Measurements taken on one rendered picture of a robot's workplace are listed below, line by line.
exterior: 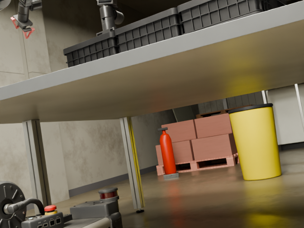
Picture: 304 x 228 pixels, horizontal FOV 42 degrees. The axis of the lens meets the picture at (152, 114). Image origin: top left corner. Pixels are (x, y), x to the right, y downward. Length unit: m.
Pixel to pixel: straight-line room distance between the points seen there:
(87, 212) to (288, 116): 5.36
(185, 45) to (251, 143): 2.56
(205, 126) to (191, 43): 4.65
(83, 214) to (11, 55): 3.13
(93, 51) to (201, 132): 4.02
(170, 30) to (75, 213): 0.74
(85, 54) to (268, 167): 2.17
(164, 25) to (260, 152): 2.15
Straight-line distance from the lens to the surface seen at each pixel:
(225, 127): 5.51
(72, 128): 4.86
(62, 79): 1.15
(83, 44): 1.75
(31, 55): 4.42
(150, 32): 1.54
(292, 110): 6.51
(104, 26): 1.76
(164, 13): 1.52
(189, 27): 1.47
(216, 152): 5.20
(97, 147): 5.22
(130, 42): 1.61
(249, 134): 3.47
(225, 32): 0.94
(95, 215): 1.39
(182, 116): 6.91
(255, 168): 3.50
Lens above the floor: 0.46
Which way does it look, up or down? 4 degrees up
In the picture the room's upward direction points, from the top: 9 degrees counter-clockwise
